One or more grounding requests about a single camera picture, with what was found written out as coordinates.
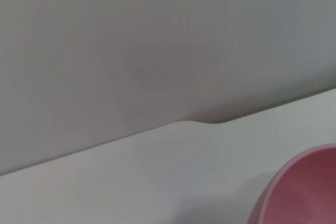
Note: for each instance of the pink plastic bowl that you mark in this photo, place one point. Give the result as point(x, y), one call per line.
point(302, 190)

